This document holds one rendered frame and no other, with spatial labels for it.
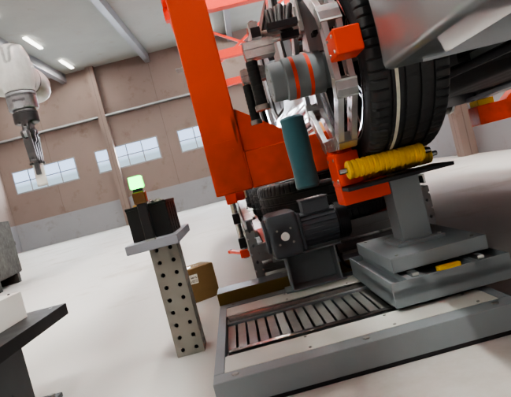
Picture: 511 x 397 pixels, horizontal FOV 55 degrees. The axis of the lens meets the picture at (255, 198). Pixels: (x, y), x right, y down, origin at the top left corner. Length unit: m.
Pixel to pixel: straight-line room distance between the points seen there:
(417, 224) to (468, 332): 0.43
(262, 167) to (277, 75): 0.57
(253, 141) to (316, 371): 1.08
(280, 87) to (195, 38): 0.65
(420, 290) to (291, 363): 0.44
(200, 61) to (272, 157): 0.50
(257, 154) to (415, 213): 0.72
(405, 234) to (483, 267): 0.27
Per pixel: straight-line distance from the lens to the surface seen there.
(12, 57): 1.70
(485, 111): 4.55
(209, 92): 2.09
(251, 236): 2.16
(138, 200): 1.58
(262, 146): 2.07
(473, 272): 1.56
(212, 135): 2.06
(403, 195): 1.67
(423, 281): 1.50
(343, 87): 1.41
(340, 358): 1.33
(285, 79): 1.60
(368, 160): 1.54
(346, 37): 1.35
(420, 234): 1.70
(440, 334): 1.39
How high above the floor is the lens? 0.56
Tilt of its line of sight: 2 degrees down
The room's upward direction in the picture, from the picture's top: 14 degrees counter-clockwise
